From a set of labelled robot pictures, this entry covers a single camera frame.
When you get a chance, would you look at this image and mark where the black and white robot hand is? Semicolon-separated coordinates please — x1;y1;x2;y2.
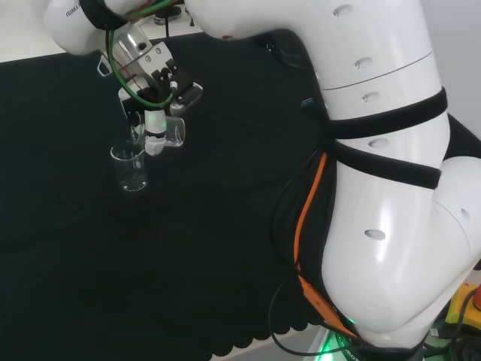
118;59;206;157

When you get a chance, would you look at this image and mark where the clear glass beaker with water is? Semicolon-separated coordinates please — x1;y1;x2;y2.
130;114;187;149

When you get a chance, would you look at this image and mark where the clear empty glass beaker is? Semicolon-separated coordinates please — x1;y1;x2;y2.
110;141;149;193

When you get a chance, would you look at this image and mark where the black bench cloth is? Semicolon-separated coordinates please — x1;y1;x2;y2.
0;28;481;361

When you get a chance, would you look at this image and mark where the yellow stop button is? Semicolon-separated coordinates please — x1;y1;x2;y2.
444;280;481;336

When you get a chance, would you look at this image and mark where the thick black cable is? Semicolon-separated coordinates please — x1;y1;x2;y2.
272;148;328;264

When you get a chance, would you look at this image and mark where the orange cable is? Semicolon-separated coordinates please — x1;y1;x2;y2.
292;152;361;339

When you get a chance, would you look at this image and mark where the thin black cable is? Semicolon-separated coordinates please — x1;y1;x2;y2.
268;280;331;357

